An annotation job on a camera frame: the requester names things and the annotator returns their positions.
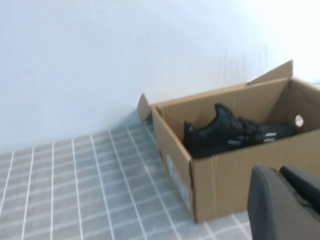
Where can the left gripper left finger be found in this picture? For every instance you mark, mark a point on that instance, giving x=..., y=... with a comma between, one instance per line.
x=275, y=215

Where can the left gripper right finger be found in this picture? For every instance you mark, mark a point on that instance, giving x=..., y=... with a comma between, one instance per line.
x=305, y=185

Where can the black knit sneaker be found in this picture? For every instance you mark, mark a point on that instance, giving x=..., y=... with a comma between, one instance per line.
x=225, y=135

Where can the brown cardboard shoe box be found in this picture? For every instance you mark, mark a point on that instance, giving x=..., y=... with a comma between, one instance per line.
x=225, y=180

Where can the grey white-grid tablecloth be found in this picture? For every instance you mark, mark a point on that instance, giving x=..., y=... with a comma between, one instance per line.
x=75, y=187

